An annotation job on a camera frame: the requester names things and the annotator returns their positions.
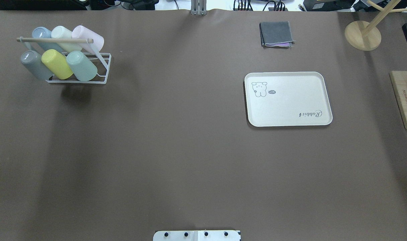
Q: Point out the yellow cup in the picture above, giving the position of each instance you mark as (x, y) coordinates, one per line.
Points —
(56, 62)

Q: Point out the wooden board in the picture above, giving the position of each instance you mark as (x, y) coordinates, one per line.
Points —
(399, 84)

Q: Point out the cream rabbit tray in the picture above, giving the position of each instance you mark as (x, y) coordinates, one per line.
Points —
(283, 99)

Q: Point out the folded grey cloth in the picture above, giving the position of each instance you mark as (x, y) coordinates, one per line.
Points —
(276, 34)

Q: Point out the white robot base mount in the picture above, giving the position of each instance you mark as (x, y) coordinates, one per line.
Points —
(197, 235)

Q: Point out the aluminium frame post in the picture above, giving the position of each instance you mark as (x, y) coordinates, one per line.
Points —
(198, 7)

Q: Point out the pink cup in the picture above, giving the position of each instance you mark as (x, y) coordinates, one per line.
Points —
(81, 32)

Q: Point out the cream cup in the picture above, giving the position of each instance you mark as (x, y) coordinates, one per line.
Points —
(61, 32)

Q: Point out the blue cup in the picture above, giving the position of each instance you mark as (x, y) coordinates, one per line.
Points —
(42, 32)

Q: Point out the grey cup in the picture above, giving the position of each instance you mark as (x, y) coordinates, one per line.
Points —
(31, 60)

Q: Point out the green cup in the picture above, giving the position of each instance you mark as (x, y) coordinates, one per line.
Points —
(82, 67)

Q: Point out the wooden mug tree stand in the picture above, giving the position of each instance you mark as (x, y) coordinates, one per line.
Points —
(364, 35)

